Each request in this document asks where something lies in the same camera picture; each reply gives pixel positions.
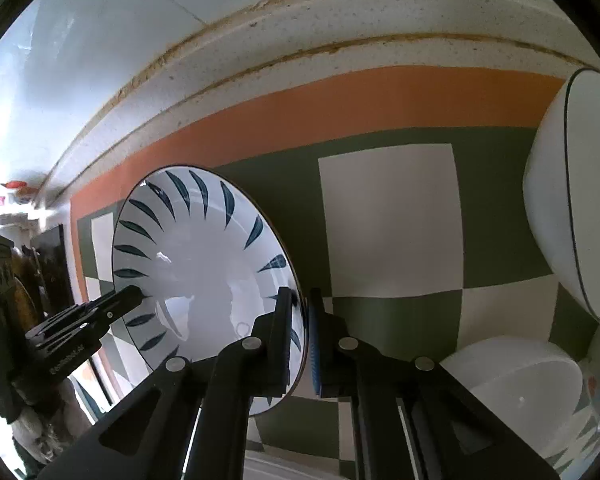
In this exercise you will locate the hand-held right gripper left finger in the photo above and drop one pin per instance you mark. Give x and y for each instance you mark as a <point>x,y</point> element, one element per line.
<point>279,332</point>

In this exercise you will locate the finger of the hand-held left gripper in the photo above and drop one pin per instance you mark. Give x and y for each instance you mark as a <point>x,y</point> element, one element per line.
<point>115,302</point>

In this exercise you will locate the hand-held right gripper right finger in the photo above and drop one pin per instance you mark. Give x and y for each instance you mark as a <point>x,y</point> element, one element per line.
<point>315,355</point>

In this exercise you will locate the blue leaf pattern plate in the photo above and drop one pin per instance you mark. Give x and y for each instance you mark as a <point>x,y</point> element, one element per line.
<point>200,270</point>

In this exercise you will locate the white bowl with dark rim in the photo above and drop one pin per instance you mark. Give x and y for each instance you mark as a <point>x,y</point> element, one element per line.
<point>555,200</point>

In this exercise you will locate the green white checkered tablecloth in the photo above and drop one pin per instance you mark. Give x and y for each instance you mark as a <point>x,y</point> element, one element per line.
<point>390,220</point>

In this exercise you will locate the colourful wall stickers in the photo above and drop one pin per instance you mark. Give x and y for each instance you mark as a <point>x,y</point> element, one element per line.
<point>16,187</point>

